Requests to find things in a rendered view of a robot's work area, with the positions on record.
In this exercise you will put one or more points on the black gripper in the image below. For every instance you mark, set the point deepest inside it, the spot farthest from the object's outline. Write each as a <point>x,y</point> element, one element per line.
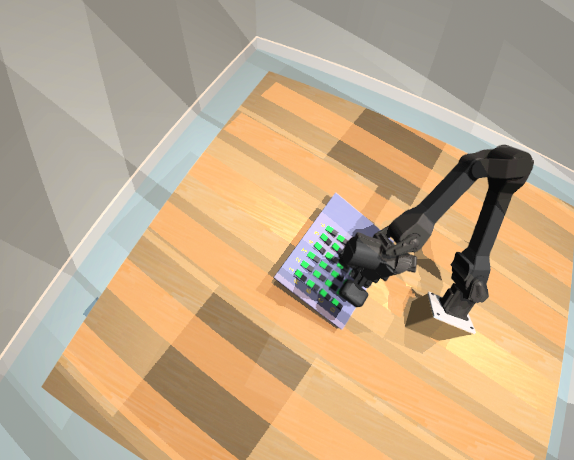
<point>353,292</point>

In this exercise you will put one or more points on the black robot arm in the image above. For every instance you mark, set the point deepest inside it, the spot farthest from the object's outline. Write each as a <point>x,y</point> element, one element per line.
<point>507,168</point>

